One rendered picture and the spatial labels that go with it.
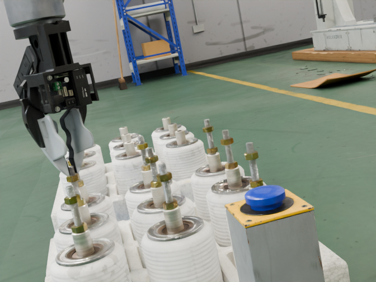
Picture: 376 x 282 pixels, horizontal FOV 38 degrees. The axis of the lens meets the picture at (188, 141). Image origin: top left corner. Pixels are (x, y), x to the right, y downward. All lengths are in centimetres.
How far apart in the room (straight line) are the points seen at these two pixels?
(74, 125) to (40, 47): 12
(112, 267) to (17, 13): 34
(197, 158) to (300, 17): 637
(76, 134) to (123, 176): 42
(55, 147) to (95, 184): 44
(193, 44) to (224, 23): 49
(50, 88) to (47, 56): 4
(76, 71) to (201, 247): 28
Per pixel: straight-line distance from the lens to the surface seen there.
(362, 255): 115
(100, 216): 82
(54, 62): 72
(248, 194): 54
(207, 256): 69
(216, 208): 82
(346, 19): 511
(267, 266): 53
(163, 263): 68
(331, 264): 72
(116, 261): 68
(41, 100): 76
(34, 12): 74
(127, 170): 119
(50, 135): 77
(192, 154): 120
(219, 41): 716
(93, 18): 698
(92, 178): 119
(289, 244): 53
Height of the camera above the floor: 50
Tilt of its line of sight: 11 degrees down
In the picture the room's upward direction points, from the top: 11 degrees counter-clockwise
